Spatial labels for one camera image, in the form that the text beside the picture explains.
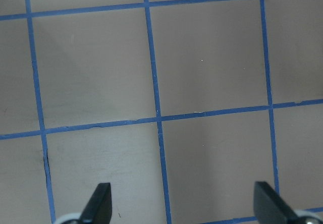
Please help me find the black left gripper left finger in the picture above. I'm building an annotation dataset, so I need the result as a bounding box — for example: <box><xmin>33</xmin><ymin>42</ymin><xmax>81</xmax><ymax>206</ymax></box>
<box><xmin>79</xmin><ymin>183</ymin><xmax>112</xmax><ymax>224</ymax></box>

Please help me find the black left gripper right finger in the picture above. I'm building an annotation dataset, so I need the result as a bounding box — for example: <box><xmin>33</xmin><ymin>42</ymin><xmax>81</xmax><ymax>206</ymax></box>
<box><xmin>253</xmin><ymin>181</ymin><xmax>298</xmax><ymax>224</ymax></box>

